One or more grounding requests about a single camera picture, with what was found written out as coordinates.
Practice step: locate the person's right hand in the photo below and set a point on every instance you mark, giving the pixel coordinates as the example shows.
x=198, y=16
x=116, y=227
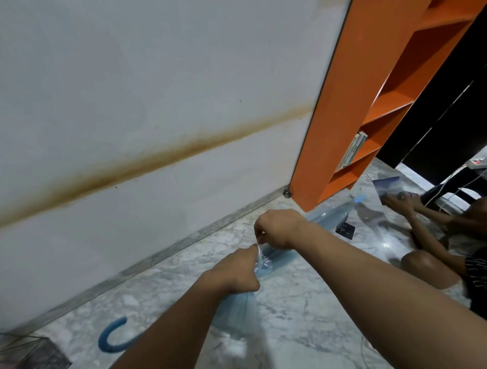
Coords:
x=279, y=228

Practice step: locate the white power strip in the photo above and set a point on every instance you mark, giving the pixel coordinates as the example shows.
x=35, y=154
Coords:
x=478, y=162

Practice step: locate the person's left hand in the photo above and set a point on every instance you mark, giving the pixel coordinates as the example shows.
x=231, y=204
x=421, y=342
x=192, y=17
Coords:
x=236, y=271

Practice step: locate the metal door stopper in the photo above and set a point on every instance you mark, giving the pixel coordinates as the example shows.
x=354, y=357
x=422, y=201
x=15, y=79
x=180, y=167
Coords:
x=287, y=194

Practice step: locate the white book black lettering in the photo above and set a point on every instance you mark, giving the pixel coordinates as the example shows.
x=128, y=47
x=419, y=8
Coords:
x=359, y=140

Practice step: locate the person's left forearm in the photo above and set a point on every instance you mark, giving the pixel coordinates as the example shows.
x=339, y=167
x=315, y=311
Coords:
x=171, y=334

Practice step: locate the black cabinet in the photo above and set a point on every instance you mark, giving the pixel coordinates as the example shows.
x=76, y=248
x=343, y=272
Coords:
x=437, y=114

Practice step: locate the white book blue print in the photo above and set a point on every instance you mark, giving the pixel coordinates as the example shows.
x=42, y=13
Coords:
x=348, y=154

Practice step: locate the black small box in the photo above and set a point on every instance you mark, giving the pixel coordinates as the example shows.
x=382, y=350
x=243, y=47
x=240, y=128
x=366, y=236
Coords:
x=345, y=230

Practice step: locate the blue grey picture book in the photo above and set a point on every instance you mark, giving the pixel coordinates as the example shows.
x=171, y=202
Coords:
x=386, y=185

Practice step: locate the person's right forearm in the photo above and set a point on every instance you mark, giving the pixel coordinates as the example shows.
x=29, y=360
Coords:
x=380, y=296

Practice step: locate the orange wooden bookshelf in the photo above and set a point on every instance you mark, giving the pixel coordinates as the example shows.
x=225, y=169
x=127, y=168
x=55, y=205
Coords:
x=342, y=95

